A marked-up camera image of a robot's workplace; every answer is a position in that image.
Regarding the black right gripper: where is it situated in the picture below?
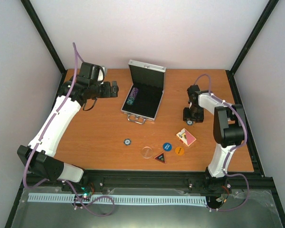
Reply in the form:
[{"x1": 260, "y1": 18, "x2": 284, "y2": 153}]
[{"x1": 183, "y1": 105, "x2": 204, "y2": 124}]

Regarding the pink playing card deck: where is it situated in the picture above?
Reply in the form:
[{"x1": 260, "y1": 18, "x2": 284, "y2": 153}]
[{"x1": 176, "y1": 128, "x2": 196, "y2": 147}]

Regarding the aluminium poker case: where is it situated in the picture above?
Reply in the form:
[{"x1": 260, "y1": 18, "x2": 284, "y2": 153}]
[{"x1": 121, "y1": 59, "x2": 166, "y2": 124}]

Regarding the blue white poker chip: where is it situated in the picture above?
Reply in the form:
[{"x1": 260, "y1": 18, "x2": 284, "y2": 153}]
[{"x1": 124, "y1": 138, "x2": 132, "y2": 146}]

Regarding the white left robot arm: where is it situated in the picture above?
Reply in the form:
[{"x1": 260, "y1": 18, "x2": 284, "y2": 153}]
[{"x1": 17, "y1": 62, "x2": 119, "y2": 191}]

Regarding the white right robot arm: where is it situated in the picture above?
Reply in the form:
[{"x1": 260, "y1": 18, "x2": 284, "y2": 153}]
[{"x1": 183, "y1": 85, "x2": 247, "y2": 178}]

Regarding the orange round token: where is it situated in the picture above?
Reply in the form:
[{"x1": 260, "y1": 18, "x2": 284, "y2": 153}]
[{"x1": 175, "y1": 146, "x2": 185, "y2": 156}]

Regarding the blue round token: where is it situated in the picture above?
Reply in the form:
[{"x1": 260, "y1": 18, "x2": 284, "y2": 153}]
[{"x1": 162, "y1": 142, "x2": 173, "y2": 152}]

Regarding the purple poker chip stack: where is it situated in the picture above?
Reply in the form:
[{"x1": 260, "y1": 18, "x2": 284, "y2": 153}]
[{"x1": 126, "y1": 87, "x2": 139, "y2": 105}]

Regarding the black red triangle token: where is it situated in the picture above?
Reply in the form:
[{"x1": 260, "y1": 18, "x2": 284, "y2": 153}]
[{"x1": 154, "y1": 152, "x2": 166, "y2": 164}]

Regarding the clear round disc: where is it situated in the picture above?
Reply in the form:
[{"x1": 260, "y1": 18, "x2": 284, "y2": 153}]
[{"x1": 141, "y1": 146, "x2": 153, "y2": 159}]

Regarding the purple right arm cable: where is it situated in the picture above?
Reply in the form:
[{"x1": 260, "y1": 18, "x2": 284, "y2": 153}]
[{"x1": 192, "y1": 74, "x2": 250, "y2": 212}]

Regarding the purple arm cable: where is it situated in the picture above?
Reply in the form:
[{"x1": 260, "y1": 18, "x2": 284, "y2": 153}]
[
  {"x1": 22, "y1": 42, "x2": 115, "y2": 217},
  {"x1": 192, "y1": 74, "x2": 250, "y2": 212}
]

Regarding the black aluminium frame rail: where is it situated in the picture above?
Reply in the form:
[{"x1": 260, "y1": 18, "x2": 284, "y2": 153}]
[{"x1": 36, "y1": 169, "x2": 276, "y2": 193}]

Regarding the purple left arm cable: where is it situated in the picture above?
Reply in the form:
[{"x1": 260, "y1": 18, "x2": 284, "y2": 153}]
[{"x1": 22, "y1": 42, "x2": 115, "y2": 217}]

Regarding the white cable duct strip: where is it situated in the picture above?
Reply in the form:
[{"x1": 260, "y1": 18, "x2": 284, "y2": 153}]
[{"x1": 27, "y1": 193, "x2": 207, "y2": 207}]

